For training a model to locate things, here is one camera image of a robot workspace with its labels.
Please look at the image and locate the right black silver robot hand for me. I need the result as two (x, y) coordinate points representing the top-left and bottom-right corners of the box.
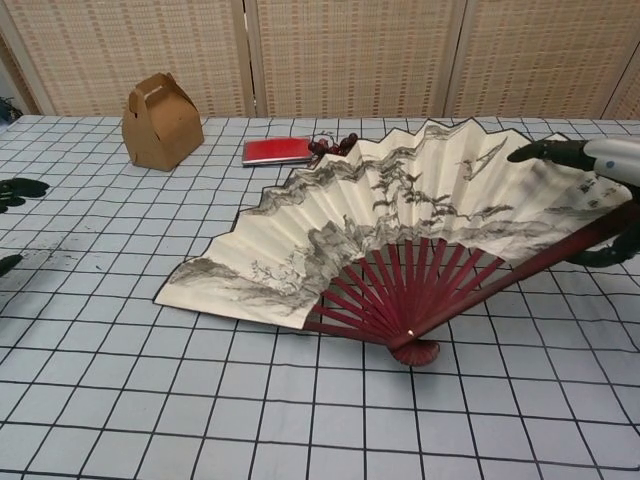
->
(506, 138), (640, 269)

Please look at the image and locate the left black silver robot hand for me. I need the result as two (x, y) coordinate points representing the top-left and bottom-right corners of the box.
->
(0, 177), (51, 279)

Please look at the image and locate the dark red bead string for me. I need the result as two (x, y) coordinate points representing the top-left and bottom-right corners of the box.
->
(308, 130), (359, 156)

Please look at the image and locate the blue checked tablecloth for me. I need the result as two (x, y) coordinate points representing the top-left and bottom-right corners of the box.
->
(0, 114), (640, 480)

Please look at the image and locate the woven bamboo folding screen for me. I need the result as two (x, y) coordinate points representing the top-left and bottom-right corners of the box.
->
(0, 0), (640, 121)

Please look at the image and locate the brown cardboard gable box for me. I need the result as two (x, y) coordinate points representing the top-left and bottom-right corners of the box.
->
(121, 72), (205, 172)

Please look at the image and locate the flat red box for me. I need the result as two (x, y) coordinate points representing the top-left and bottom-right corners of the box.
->
(242, 138), (315, 169)

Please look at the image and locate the painted paper folding fan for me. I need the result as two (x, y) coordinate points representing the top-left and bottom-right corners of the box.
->
(152, 117), (636, 369)

